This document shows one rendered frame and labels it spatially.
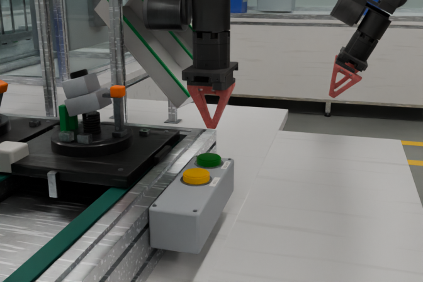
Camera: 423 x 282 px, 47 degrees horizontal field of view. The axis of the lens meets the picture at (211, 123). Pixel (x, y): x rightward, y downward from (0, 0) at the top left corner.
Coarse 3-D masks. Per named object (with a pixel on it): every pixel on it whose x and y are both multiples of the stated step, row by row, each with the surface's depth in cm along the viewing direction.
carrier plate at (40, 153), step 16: (144, 128) 94; (160, 128) 94; (32, 144) 85; (48, 144) 85; (144, 144) 85; (160, 144) 85; (32, 160) 78; (48, 160) 78; (64, 160) 78; (80, 160) 78; (96, 160) 78; (112, 160) 78; (128, 160) 78; (144, 160) 78; (32, 176) 76; (64, 176) 74; (80, 176) 74; (96, 176) 73; (112, 176) 72; (128, 176) 72
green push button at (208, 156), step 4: (200, 156) 79; (204, 156) 79; (208, 156) 79; (212, 156) 79; (216, 156) 79; (196, 160) 78; (200, 160) 78; (204, 160) 77; (208, 160) 77; (212, 160) 77; (216, 160) 77; (220, 160) 78; (200, 164) 77; (204, 164) 77; (208, 164) 77; (212, 164) 77; (216, 164) 77
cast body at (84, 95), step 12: (72, 72) 81; (84, 72) 82; (72, 84) 81; (84, 84) 80; (96, 84) 83; (72, 96) 81; (84, 96) 81; (96, 96) 80; (72, 108) 82; (84, 108) 81; (96, 108) 81
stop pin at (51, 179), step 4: (48, 172) 74; (52, 172) 74; (56, 172) 74; (48, 176) 74; (52, 176) 73; (56, 176) 74; (48, 180) 74; (52, 180) 74; (56, 180) 74; (48, 184) 74; (52, 184) 74; (56, 184) 74; (48, 188) 74; (52, 188) 74; (56, 188) 74; (52, 192) 74; (56, 192) 74; (60, 192) 75; (52, 196) 74; (56, 196) 74
